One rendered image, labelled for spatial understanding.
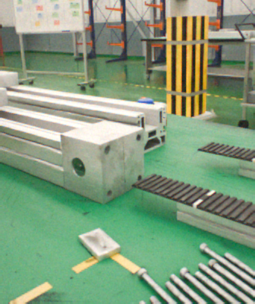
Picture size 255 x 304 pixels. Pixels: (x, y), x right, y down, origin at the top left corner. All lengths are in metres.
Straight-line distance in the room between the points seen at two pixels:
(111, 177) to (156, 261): 0.17
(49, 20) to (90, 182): 6.14
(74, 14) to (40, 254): 5.94
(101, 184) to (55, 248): 0.12
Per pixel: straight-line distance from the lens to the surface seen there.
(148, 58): 7.20
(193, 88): 3.98
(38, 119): 0.75
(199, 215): 0.48
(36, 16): 6.81
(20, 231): 0.51
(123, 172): 0.56
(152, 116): 0.78
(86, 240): 0.46
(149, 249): 0.45
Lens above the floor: 1.03
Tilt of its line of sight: 16 degrees down
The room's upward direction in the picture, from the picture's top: 2 degrees counter-clockwise
